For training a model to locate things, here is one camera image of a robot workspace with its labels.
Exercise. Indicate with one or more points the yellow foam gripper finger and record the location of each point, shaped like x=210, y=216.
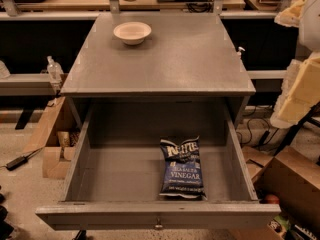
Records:
x=300, y=92
x=291, y=16

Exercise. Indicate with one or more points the blue kettle chip bag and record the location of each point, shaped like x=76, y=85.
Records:
x=183, y=173

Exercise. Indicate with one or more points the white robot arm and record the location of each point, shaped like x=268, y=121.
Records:
x=309, y=27

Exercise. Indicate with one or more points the grey cabinet counter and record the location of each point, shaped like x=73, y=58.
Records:
x=186, y=54

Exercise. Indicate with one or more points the grey open top drawer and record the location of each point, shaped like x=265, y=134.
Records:
x=115, y=178

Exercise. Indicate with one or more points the white pump bottle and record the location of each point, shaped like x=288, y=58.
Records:
x=240, y=51

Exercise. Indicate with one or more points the cardboard box right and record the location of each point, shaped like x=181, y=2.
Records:
x=293, y=179

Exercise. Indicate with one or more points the cardboard box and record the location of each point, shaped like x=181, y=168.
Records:
x=293, y=179
x=56, y=118

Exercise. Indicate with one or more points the red round object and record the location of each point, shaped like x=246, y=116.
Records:
x=271, y=199

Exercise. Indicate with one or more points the white paper bowl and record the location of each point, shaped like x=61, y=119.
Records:
x=132, y=33

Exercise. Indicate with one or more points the clear sanitizer bottle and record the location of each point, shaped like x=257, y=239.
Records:
x=54, y=69

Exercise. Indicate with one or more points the cardboard box left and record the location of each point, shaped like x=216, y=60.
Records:
x=56, y=118

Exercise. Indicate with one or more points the grey left bench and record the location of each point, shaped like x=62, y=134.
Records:
x=39, y=84

